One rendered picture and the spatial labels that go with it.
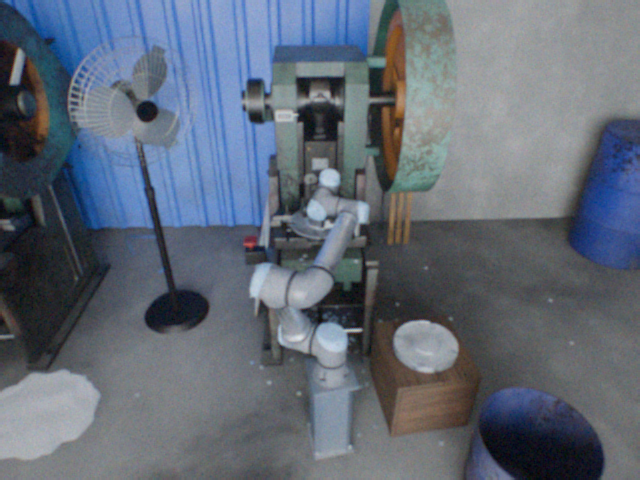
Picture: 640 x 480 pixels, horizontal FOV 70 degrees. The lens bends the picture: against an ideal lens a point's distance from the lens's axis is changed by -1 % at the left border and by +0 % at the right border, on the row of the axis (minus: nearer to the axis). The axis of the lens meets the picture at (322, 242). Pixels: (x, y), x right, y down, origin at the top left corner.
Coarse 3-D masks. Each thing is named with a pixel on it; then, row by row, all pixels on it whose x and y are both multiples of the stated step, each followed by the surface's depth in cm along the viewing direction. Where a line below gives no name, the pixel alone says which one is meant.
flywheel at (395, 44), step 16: (400, 16) 186; (400, 32) 200; (400, 48) 203; (400, 64) 204; (384, 80) 227; (400, 80) 198; (400, 96) 195; (384, 112) 232; (400, 112) 198; (384, 128) 231; (400, 128) 207; (384, 144) 229; (400, 144) 208; (384, 160) 229
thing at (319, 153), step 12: (312, 132) 208; (324, 132) 208; (312, 144) 203; (324, 144) 203; (336, 144) 204; (312, 156) 206; (324, 156) 207; (312, 168) 209; (324, 168) 210; (312, 180) 212; (312, 192) 212
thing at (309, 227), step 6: (294, 216) 225; (300, 216) 225; (300, 222) 220; (306, 222) 220; (312, 222) 219; (318, 222) 219; (330, 222) 219; (294, 228) 216; (300, 228) 216; (306, 228) 216; (312, 228) 216; (318, 228) 215; (330, 228) 216; (306, 234) 212; (312, 234) 212; (318, 234) 212; (324, 234) 212
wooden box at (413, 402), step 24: (384, 336) 217; (456, 336) 217; (384, 360) 210; (456, 360) 205; (384, 384) 214; (408, 384) 194; (432, 384) 195; (456, 384) 197; (384, 408) 219; (408, 408) 201; (432, 408) 204; (456, 408) 207; (408, 432) 212
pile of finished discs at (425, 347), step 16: (400, 336) 215; (416, 336) 213; (432, 336) 213; (448, 336) 214; (400, 352) 205; (416, 352) 205; (432, 352) 205; (448, 352) 205; (416, 368) 200; (432, 368) 198
